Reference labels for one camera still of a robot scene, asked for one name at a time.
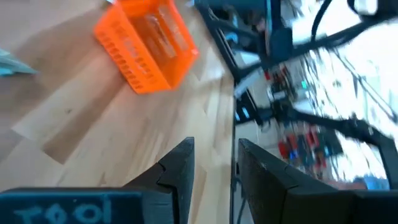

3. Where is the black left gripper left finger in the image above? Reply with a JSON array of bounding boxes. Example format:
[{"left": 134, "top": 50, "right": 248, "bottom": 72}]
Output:
[{"left": 124, "top": 136, "right": 195, "bottom": 224}]

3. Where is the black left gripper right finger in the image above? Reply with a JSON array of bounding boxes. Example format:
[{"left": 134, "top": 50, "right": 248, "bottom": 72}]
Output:
[{"left": 238, "top": 138, "right": 355, "bottom": 224}]

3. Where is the orange plastic slotted bin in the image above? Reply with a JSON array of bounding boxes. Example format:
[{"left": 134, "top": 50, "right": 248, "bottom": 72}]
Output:
[{"left": 93, "top": 0, "right": 200, "bottom": 95}]

